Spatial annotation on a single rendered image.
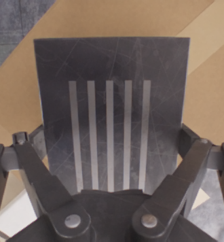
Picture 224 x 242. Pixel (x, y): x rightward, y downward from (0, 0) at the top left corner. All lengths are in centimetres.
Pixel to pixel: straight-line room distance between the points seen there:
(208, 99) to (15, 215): 73
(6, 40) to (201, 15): 118
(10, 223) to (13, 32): 102
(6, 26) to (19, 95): 107
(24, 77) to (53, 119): 11
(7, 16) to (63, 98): 118
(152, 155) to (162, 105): 5
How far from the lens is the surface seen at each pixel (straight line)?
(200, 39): 27
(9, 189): 83
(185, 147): 17
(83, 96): 16
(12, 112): 29
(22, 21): 128
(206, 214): 181
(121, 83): 15
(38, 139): 17
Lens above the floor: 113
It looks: 73 degrees down
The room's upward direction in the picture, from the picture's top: 179 degrees counter-clockwise
